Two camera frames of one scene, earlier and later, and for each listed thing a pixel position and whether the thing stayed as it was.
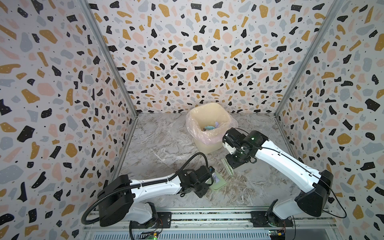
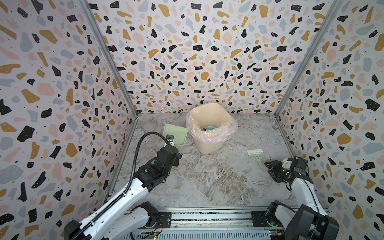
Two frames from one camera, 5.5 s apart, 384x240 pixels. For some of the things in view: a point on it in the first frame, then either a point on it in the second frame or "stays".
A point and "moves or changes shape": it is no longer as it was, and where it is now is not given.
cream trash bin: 208,122 stays
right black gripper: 233,159 to 276,167
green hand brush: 228,166 moves or changes shape
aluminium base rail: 211,223 stays
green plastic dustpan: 218,181 to 179,133
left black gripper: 203,191 to 177,159
